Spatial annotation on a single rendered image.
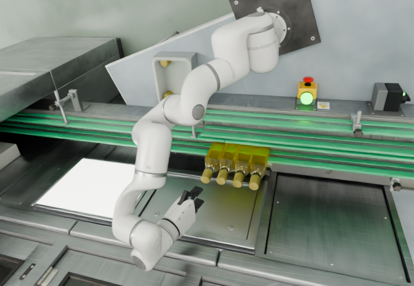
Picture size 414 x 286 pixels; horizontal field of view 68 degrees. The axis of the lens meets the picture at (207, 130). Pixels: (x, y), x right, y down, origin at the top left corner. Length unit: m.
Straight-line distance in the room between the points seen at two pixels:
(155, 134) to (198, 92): 0.15
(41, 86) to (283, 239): 1.34
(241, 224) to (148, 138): 0.51
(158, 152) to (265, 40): 0.43
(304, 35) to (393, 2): 0.29
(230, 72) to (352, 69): 0.59
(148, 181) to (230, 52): 0.40
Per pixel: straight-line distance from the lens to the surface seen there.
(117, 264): 1.15
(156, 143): 0.77
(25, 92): 1.70
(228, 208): 1.18
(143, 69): 1.48
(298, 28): 1.22
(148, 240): 0.82
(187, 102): 0.77
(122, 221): 0.87
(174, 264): 1.08
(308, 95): 1.23
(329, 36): 1.26
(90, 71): 2.05
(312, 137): 1.24
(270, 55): 0.93
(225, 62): 0.86
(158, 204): 1.23
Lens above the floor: 1.97
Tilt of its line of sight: 54 degrees down
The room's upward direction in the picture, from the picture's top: 151 degrees counter-clockwise
